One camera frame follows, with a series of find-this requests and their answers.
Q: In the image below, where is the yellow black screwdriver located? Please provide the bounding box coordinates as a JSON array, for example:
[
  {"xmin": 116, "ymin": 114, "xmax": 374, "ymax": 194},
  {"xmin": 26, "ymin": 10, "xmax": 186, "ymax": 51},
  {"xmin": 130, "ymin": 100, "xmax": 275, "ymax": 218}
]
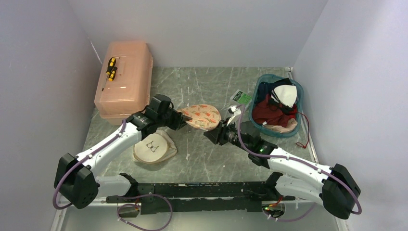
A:
[
  {"xmin": 102, "ymin": 66, "xmax": 117, "ymax": 91},
  {"xmin": 106, "ymin": 57, "xmax": 116, "ymax": 74}
]

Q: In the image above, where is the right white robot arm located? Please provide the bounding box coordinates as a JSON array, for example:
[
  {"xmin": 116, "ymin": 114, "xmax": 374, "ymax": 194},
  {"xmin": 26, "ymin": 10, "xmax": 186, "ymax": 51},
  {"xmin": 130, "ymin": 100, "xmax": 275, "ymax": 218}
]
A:
[{"xmin": 204, "ymin": 122, "xmax": 362, "ymax": 219}]

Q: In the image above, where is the pink plastic storage box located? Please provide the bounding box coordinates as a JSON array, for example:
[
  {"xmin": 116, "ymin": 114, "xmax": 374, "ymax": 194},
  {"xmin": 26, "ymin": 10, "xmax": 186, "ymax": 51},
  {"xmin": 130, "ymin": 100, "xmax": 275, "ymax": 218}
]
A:
[{"xmin": 94, "ymin": 40, "xmax": 153, "ymax": 126}]

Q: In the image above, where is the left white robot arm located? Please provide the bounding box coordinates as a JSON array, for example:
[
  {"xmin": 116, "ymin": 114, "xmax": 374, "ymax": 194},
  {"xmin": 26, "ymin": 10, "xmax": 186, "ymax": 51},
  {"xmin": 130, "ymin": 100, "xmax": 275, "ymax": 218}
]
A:
[{"xmin": 52, "ymin": 94, "xmax": 191, "ymax": 210}]

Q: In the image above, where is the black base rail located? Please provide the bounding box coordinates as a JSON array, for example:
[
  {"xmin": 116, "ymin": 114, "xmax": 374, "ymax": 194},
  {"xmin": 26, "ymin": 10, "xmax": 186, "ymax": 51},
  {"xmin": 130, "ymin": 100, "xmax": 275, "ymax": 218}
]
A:
[{"xmin": 106, "ymin": 181, "xmax": 294, "ymax": 215}]

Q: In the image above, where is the patterned beige oven mitt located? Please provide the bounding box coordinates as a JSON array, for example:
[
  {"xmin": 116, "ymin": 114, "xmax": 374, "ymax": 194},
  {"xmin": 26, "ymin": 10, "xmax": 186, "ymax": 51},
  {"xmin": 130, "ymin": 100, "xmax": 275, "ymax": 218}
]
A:
[{"xmin": 177, "ymin": 104, "xmax": 221, "ymax": 131}]

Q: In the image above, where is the dark red bra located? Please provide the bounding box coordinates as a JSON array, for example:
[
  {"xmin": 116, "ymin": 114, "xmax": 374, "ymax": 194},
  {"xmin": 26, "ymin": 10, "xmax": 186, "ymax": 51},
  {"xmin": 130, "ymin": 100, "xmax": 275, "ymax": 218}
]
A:
[{"xmin": 252, "ymin": 94, "xmax": 298, "ymax": 127}]

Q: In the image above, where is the beige pink cloth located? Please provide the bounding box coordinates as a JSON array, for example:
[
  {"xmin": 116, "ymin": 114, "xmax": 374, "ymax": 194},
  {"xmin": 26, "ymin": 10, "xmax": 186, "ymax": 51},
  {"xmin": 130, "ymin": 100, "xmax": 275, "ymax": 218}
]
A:
[{"xmin": 262, "ymin": 118, "xmax": 298, "ymax": 133}]

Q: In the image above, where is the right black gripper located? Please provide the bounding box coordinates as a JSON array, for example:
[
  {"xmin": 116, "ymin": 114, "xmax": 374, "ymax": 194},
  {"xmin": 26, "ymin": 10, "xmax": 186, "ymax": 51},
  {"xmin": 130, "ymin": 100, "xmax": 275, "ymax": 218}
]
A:
[{"xmin": 204, "ymin": 117, "xmax": 251, "ymax": 153}]

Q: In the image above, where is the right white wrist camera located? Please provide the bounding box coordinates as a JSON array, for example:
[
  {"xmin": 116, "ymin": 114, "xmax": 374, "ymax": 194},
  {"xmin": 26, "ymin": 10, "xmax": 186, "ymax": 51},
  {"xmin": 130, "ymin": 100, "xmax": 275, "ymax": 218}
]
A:
[{"xmin": 227, "ymin": 105, "xmax": 242, "ymax": 125}]

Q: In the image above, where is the navy blue cloth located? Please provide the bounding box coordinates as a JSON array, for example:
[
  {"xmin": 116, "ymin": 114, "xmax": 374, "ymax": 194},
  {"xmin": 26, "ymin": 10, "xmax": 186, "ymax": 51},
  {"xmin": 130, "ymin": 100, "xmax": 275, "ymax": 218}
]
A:
[{"xmin": 255, "ymin": 78, "xmax": 293, "ymax": 104}]

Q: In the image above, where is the green white small box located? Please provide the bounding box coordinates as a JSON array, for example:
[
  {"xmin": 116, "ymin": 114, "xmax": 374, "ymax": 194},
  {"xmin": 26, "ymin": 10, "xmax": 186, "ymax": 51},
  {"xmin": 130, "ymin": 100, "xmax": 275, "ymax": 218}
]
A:
[{"xmin": 230, "ymin": 90, "xmax": 252, "ymax": 106}]

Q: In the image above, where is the white mesh laundry bag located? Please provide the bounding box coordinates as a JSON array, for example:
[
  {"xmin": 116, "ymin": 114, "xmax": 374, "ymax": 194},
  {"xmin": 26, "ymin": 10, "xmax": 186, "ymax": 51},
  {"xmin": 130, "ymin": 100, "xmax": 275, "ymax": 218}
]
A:
[{"xmin": 132, "ymin": 130, "xmax": 178, "ymax": 164}]

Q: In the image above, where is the red thin wire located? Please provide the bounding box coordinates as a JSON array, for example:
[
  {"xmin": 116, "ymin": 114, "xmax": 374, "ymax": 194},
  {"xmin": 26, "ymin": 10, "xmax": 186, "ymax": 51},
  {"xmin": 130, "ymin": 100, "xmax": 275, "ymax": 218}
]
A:
[{"xmin": 295, "ymin": 112, "xmax": 311, "ymax": 149}]

